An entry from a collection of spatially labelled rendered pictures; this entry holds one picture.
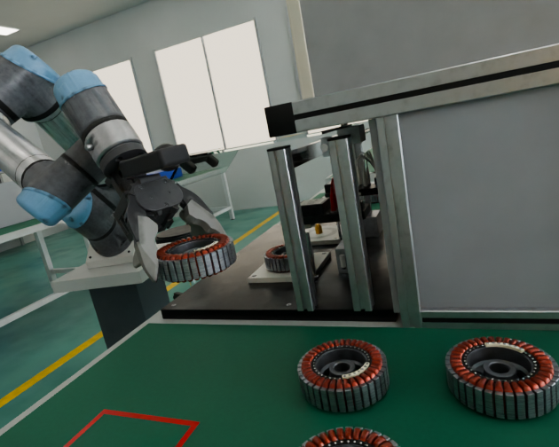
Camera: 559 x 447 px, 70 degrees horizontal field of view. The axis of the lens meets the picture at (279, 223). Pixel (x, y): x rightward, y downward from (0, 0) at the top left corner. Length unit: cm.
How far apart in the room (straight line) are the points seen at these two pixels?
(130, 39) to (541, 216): 693
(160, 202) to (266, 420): 32
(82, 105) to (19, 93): 42
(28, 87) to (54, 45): 729
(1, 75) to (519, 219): 101
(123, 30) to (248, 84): 229
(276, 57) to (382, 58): 528
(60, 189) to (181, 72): 598
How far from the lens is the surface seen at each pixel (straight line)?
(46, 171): 77
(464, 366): 52
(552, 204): 62
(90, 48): 781
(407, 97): 58
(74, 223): 134
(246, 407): 56
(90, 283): 141
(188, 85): 660
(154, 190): 60
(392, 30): 70
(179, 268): 53
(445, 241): 62
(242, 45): 618
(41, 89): 110
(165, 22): 688
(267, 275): 88
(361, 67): 71
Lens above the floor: 108
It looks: 13 degrees down
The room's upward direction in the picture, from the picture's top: 11 degrees counter-clockwise
